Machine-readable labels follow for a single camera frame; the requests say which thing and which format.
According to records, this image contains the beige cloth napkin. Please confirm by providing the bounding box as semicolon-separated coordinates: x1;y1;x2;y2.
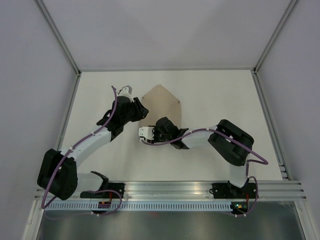
139;84;182;128

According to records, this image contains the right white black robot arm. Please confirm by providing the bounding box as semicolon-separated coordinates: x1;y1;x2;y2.
147;117;254;198

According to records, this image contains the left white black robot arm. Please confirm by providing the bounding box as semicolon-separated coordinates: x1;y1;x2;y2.
37;96;149;200

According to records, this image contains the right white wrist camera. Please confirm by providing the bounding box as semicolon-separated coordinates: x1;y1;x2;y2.
138;126;154;141

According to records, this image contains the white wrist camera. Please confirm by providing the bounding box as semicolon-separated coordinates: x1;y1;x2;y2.
118;85;132;99
138;126;154;141

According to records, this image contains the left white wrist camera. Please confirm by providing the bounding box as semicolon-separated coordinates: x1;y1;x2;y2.
118;85;132;99

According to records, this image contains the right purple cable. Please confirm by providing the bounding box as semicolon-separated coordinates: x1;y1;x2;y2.
141;127;269;218

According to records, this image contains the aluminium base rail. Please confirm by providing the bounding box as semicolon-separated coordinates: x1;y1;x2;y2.
123;180;307;201

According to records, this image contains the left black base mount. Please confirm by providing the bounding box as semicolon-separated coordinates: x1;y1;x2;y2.
76;171;125;199

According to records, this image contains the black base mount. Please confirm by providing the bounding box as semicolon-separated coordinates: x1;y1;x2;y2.
76;171;125;199
209;181;258;200

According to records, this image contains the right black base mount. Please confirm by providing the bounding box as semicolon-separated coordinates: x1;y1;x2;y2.
209;181;258;200

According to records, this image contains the white slotted cable duct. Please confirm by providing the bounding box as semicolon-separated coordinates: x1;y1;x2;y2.
46;200;232;212

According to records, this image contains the left aluminium frame post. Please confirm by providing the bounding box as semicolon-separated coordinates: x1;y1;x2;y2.
34;0;81;76

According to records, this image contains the aluminium frame post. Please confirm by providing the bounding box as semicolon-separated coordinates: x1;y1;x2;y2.
252;0;300;73
34;0;81;76

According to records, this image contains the right aluminium frame post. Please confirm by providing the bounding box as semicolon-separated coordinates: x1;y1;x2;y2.
252;0;300;73

